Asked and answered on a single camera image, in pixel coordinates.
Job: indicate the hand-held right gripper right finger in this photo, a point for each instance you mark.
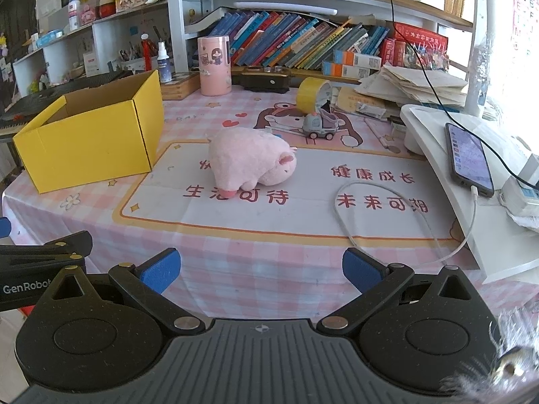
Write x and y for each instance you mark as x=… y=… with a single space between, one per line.
x=362 y=269

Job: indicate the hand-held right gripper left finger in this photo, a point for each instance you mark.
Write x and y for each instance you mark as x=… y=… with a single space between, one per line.
x=162 y=267

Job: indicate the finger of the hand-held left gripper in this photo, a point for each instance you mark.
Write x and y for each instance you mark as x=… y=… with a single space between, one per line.
x=50 y=248
x=3 y=228

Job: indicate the yellow cardboard box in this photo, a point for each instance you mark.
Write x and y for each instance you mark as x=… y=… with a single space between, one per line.
x=84 y=151

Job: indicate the pink plush pig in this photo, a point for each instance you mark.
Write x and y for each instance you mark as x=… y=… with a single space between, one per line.
x=248 y=155

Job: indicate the grey toy car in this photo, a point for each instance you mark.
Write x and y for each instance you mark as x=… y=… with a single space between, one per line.
x=318 y=125

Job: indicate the pink checkered desktop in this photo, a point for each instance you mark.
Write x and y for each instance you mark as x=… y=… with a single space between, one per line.
x=252 y=227

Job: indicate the white desktop riser stand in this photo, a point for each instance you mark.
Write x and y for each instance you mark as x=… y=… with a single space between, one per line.
x=429 y=134

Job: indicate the black piano keyboard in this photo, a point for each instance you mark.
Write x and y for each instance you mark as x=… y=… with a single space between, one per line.
x=25 y=105

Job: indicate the black smartphone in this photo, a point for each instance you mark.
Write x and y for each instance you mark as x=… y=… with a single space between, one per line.
x=467 y=160

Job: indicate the white power adapter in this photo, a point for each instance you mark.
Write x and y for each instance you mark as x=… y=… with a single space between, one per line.
x=520 y=197

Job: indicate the white fluffy pompom bell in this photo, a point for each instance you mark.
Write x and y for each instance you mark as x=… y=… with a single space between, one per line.
x=509 y=368

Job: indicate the wooden chessboard box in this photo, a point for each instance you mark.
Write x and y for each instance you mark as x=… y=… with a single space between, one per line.
x=181 y=88

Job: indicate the yellow tape roll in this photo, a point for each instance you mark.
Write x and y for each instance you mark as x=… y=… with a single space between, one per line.
x=309 y=92

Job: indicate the white box red label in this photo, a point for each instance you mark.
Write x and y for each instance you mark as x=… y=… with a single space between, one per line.
x=92 y=65

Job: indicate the stack of loose papers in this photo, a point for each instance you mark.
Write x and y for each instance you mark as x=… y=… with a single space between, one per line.
x=412 y=84

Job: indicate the blue tissue pack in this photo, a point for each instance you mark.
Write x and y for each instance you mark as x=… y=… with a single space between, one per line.
x=49 y=38

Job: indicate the white spray bottle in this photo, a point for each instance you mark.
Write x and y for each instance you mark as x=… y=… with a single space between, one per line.
x=165 y=69

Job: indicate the orange white carton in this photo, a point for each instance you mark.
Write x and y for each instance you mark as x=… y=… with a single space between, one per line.
x=358 y=59
x=343 y=70

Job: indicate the pink cylindrical container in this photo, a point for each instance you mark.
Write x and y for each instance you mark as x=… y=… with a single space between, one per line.
x=214 y=67

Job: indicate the dark brown box metal knobs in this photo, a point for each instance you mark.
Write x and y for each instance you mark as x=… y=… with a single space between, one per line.
x=261 y=82

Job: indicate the red slim bottle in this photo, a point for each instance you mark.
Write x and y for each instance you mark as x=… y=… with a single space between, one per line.
x=145 y=46

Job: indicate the white lotion bottle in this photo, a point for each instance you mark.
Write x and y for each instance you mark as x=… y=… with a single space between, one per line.
x=74 y=12

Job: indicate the white side shelf unit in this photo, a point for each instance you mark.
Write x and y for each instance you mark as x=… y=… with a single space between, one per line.
x=113 y=29

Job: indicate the red printed box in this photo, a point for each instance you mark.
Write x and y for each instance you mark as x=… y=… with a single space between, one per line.
x=421 y=44

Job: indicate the row of colourful books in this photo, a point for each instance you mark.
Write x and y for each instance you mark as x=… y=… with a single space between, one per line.
x=294 y=42

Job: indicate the white desk bookshelf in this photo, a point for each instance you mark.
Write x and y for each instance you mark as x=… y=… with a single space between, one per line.
x=174 y=17

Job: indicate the alphabet wall poster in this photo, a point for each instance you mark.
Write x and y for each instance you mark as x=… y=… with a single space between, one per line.
x=526 y=8

